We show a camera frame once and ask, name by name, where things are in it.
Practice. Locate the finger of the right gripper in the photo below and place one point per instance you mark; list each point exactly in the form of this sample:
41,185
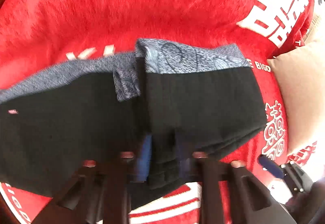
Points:
271,166

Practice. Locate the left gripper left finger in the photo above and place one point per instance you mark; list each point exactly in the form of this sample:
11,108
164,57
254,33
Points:
97,192

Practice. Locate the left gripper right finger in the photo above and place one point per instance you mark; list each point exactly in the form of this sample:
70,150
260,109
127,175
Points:
227,191

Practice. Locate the black pants with blue trim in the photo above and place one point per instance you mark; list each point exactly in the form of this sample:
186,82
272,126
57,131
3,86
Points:
163,101

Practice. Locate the beige pillow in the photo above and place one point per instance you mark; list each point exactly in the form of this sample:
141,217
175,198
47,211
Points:
300,76

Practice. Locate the red bedspread with white characters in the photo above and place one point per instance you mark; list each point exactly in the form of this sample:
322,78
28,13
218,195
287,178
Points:
38,34

